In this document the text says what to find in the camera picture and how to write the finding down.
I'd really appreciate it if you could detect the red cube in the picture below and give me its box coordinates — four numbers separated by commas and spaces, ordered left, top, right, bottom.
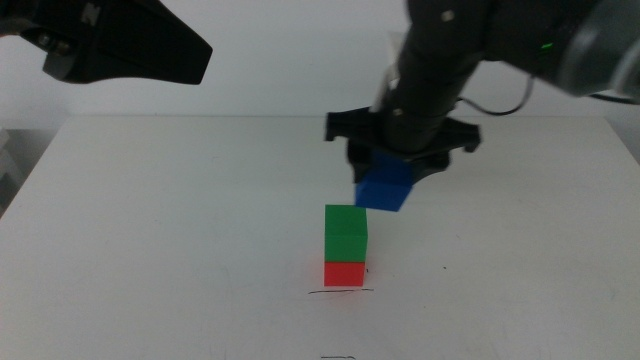
323, 260, 366, 288

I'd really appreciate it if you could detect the dark right camera cable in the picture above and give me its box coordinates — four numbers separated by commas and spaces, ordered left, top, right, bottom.
456, 74, 536, 117

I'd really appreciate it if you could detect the green cube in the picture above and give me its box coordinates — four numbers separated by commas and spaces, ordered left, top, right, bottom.
324, 204, 369, 264

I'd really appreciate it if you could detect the blue cube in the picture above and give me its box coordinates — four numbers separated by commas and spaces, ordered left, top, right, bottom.
354, 149, 415, 213

